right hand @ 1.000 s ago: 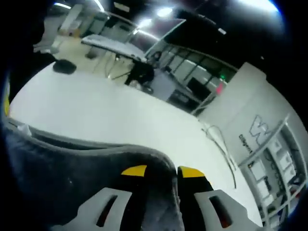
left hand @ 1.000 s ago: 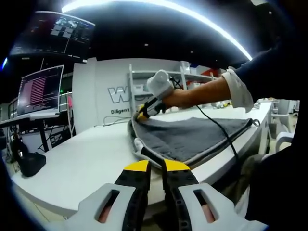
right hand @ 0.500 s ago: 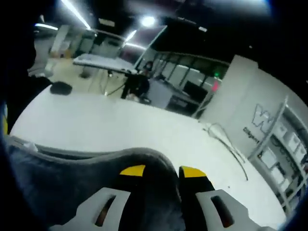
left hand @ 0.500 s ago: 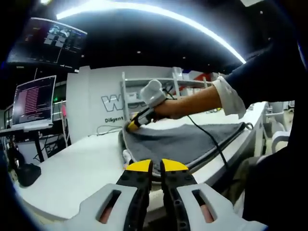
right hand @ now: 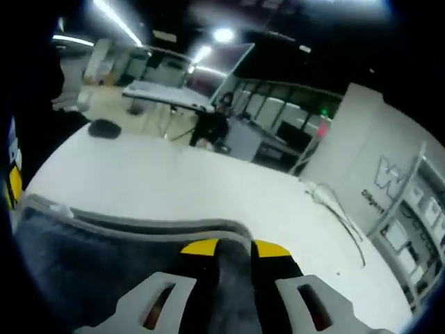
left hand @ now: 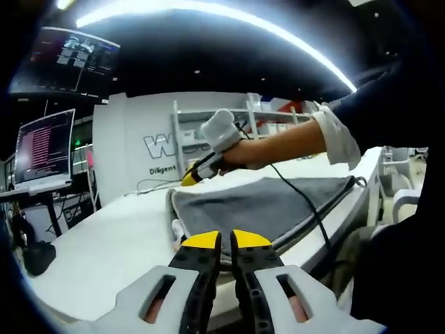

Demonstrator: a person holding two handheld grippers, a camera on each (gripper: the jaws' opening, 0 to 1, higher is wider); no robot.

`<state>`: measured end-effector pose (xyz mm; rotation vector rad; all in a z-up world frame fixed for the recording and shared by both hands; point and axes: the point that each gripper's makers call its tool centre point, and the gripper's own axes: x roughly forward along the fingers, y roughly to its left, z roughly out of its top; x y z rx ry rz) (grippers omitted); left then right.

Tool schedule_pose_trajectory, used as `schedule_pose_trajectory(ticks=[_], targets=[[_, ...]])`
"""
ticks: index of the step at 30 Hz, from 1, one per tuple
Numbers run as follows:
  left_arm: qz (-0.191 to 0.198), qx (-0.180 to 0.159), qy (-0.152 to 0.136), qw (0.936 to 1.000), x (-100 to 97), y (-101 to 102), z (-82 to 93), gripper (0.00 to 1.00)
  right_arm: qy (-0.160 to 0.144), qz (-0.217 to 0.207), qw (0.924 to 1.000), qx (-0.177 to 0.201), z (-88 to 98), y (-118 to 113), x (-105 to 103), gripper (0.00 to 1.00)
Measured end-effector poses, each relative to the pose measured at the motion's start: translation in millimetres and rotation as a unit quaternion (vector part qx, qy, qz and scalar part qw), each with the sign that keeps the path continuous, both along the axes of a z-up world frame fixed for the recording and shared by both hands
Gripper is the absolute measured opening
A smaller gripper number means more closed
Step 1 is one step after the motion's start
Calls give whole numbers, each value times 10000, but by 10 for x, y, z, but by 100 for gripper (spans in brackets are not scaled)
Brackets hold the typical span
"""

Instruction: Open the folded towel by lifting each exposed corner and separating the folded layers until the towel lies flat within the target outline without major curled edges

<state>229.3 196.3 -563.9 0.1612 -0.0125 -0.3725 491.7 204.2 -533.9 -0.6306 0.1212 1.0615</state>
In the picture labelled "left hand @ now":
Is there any grey towel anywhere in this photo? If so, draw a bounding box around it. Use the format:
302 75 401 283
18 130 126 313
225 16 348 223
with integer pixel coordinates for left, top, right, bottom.
165 175 368 266

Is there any open laptop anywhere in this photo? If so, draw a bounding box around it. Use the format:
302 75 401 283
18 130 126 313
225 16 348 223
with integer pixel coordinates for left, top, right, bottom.
13 108 76 193

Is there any person's right hand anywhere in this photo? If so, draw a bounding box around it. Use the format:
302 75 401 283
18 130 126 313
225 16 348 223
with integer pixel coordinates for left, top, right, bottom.
217 138 269 175

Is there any grey shelf rack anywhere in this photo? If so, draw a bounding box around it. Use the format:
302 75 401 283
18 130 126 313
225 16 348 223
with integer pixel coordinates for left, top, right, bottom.
171 93 324 175

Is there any long ceiling light strip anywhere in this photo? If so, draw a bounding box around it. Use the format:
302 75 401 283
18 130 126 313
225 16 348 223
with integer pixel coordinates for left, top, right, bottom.
75 6 358 94

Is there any person's dark clothed torso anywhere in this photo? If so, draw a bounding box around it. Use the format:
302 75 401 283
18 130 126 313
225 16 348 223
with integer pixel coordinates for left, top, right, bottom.
325 57 445 334

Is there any white office chair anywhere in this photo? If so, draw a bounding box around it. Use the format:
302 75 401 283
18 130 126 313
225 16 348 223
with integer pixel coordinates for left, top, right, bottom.
380 146 414 196
391 187 426 225

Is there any dark desk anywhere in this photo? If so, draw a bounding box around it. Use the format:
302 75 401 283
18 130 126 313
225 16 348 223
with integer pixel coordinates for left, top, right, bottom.
0 187 76 239

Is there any white cable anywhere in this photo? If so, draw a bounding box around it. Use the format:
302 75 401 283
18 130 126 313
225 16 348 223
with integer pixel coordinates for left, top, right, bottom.
137 178 187 197

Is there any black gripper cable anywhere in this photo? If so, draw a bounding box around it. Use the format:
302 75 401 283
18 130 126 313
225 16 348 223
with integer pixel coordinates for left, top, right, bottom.
234 120 333 253

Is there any large wall screen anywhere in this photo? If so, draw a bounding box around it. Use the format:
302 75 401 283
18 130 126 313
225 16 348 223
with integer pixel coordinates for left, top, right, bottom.
10 26 121 102

